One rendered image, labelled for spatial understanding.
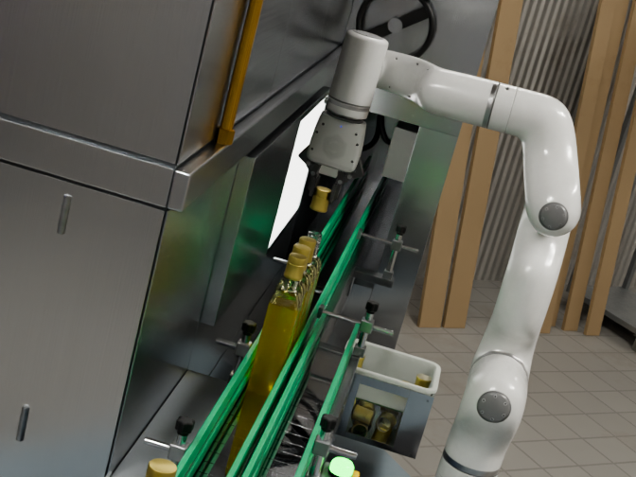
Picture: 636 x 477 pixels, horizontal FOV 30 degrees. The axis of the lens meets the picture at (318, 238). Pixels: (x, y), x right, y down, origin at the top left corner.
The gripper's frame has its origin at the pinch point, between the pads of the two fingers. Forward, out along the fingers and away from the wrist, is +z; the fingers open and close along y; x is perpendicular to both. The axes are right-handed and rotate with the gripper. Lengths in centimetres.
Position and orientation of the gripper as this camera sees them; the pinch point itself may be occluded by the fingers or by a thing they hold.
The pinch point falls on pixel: (324, 188)
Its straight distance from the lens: 235.4
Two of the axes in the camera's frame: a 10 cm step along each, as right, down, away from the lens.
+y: 9.4, 3.1, -1.1
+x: 2.0, -2.6, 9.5
